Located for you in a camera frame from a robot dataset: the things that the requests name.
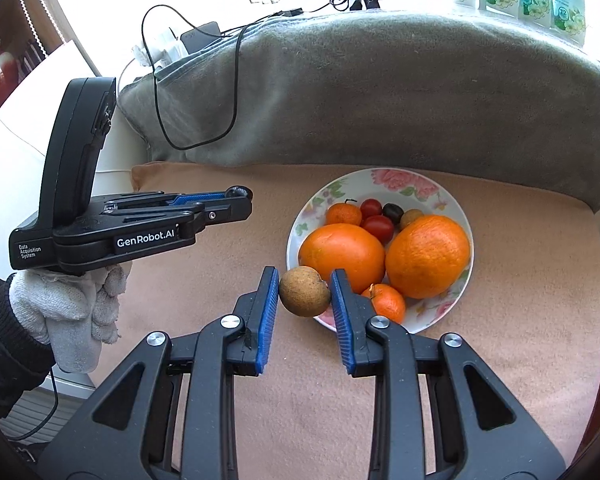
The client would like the small mandarin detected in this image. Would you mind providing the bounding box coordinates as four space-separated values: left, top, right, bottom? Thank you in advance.
362 283 406 324
325 202 363 226

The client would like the brown longan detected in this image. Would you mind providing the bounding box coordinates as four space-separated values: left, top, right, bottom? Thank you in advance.
278 266 332 318
399 209 424 230

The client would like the smooth large orange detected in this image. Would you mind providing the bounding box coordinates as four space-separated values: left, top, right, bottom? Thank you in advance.
298 223 386 294

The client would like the round red cherry tomato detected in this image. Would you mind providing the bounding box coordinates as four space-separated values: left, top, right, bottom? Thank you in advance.
362 214 396 245

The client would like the dark grape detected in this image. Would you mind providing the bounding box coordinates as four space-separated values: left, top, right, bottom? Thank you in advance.
382 203 404 226

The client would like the bumpy large orange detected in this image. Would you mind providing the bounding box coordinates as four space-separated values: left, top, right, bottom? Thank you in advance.
386 214 471 299

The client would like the small oblong cherry tomato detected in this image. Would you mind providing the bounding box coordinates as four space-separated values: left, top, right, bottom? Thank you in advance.
360 198 382 221

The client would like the black sleeved left forearm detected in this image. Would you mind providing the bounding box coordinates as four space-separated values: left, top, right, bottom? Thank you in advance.
0 276 55 419

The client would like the white gloved left hand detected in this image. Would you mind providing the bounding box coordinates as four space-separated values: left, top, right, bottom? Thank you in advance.
9 262 132 374

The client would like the pink table cloth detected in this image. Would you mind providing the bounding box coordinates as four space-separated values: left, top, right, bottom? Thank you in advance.
92 162 600 479

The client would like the black power adapter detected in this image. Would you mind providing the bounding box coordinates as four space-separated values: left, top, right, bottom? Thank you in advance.
180 22 222 54

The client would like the white power strip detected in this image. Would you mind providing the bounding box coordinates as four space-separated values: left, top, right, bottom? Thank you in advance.
133 27 187 68

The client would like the floral white ceramic plate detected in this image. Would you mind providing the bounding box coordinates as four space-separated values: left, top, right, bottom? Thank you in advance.
286 168 475 334

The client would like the grey plush cushion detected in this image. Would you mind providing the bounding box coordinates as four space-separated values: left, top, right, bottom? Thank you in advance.
119 12 600 209

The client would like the white cable on wall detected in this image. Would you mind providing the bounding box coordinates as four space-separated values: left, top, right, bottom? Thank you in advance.
0 79 134 176

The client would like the black cable over cushion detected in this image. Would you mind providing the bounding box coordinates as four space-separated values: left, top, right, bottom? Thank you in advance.
140 3 304 152

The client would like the white beaded blind cord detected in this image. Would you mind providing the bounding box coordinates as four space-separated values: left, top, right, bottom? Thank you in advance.
14 0 48 64

